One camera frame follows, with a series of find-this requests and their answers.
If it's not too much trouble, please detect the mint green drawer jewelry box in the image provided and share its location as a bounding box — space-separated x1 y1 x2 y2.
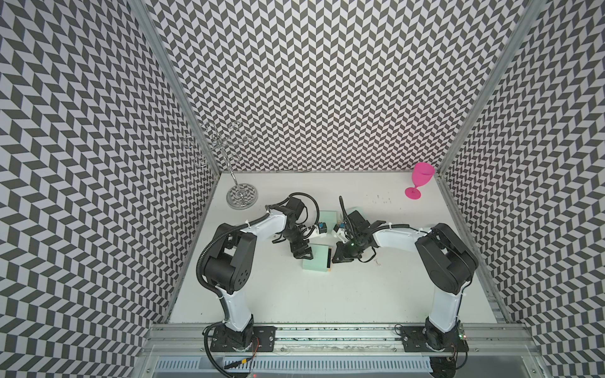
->
319 210 338 229

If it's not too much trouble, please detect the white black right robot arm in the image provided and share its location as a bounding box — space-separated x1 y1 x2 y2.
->
332 197 478 351

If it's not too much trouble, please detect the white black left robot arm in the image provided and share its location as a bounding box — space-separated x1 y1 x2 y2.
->
195 192 320 351

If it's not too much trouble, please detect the chrome jewelry tree stand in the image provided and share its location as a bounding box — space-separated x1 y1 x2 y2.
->
182 121 258 210

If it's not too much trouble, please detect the pink plastic wine glass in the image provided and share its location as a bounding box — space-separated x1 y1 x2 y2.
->
405 162 436 200

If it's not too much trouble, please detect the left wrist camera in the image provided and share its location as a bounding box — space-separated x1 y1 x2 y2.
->
311 221 328 237

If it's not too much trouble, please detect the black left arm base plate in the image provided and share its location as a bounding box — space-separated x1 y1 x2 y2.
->
210 325 277 353

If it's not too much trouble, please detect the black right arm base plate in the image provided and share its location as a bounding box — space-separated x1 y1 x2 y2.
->
395 324 469 354

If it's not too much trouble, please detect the aluminium front rail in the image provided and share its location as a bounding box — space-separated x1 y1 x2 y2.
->
132 324 551 377

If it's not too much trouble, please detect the aluminium corner post right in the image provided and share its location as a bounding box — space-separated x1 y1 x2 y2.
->
437 0 547 176

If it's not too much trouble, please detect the aluminium corner post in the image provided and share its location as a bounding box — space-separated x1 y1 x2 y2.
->
437 0 547 176
129 0 221 176

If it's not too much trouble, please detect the aluminium corner post left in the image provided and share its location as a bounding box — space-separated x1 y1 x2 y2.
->
129 0 221 176

